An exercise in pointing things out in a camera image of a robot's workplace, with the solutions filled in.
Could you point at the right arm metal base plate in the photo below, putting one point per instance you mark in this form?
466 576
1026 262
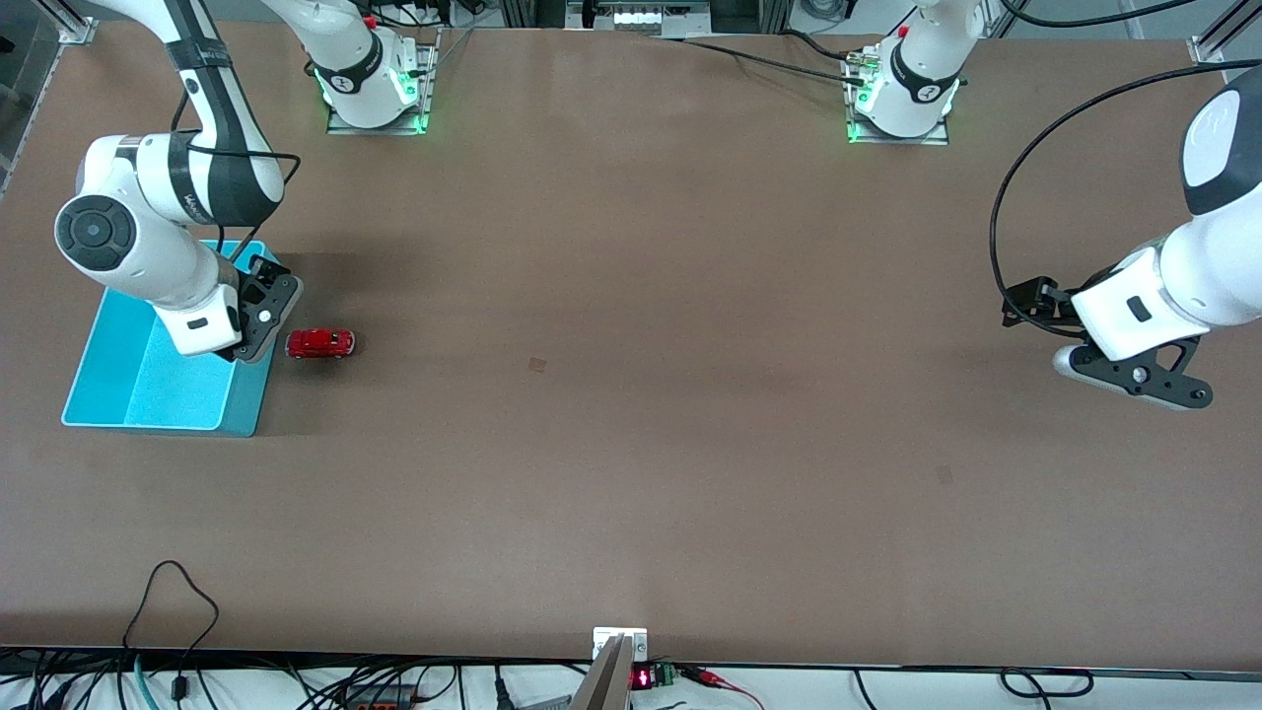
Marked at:
375 129

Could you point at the green terminal block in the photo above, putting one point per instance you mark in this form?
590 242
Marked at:
666 674

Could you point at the red clip lead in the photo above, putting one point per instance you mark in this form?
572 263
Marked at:
705 678

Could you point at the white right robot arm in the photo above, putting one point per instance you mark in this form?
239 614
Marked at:
148 177

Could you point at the grey table edge rail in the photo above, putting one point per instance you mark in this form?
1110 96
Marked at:
36 106

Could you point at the grey metal mount bar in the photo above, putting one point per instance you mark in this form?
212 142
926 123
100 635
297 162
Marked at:
606 685

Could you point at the red beetle toy car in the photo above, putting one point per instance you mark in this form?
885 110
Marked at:
320 342

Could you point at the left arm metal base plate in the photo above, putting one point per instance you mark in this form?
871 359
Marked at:
897 140

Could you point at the red digit display module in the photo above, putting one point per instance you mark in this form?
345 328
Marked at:
642 679

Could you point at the blue plastic box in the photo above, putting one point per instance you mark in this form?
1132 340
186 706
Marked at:
168 394

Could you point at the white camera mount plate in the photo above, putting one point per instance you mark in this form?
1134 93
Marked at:
603 636

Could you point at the lit control device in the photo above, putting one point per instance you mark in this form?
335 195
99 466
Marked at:
641 18

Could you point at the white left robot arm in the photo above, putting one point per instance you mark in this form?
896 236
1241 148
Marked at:
1223 266

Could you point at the black orange power strip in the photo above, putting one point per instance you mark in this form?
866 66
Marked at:
385 698

